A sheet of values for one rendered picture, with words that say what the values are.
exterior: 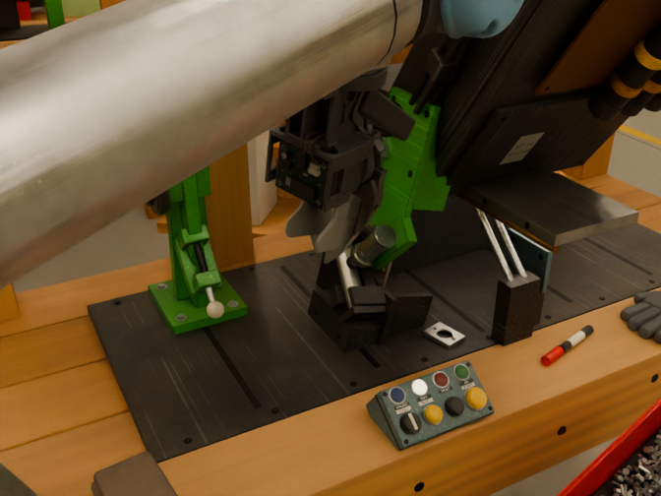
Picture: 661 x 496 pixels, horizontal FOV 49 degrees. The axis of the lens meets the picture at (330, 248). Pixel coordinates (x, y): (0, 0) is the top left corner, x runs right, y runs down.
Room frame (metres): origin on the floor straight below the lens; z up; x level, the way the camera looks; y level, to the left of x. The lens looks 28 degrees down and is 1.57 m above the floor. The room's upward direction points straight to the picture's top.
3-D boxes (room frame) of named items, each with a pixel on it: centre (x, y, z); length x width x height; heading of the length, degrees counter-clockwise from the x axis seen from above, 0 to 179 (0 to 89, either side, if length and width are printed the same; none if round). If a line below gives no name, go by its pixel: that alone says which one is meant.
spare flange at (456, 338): (0.95, -0.18, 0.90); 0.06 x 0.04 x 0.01; 42
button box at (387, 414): (0.77, -0.14, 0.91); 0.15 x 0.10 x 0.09; 118
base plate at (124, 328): (1.12, -0.16, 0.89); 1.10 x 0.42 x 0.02; 118
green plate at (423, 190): (1.03, -0.13, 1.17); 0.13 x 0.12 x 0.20; 118
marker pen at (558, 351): (0.92, -0.37, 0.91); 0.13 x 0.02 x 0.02; 132
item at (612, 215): (1.07, -0.28, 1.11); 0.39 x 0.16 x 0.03; 28
